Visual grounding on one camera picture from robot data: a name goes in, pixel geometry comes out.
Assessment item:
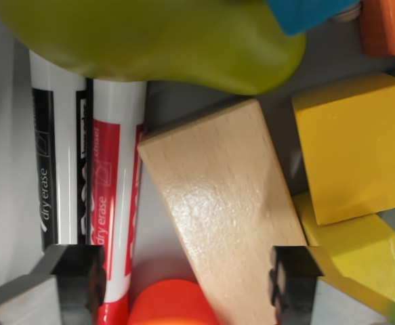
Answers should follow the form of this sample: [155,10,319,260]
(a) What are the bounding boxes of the black silver gripper left finger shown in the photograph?
[0,244,108,325]

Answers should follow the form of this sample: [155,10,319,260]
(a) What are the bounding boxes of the black silver gripper right finger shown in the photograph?
[270,246,393,325]

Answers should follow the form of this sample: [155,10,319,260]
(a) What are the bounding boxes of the grey plastic bin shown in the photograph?
[0,0,395,325]

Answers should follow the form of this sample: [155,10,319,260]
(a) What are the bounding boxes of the yellow wooden wedge block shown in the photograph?
[291,192,395,311]

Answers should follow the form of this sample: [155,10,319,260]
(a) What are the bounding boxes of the orange plastic cup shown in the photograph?
[126,278,220,325]

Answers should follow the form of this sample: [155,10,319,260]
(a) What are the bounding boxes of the red dry erase marker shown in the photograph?
[85,77,148,325]

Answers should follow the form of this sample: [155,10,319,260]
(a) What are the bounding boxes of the large natural wooden block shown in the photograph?
[137,98,308,325]

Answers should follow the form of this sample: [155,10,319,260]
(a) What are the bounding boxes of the black dry erase marker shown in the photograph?
[28,49,90,255]

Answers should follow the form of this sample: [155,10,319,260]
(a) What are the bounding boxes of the yellow wooden cube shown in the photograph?
[291,73,395,226]

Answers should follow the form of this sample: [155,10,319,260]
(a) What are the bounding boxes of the olive green toy pear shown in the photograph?
[0,0,308,96]

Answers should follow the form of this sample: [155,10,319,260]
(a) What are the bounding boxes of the orange wooden block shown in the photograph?
[358,0,395,58]

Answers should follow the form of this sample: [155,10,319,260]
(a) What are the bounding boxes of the teal embossed rubber cube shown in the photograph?
[264,0,359,37]

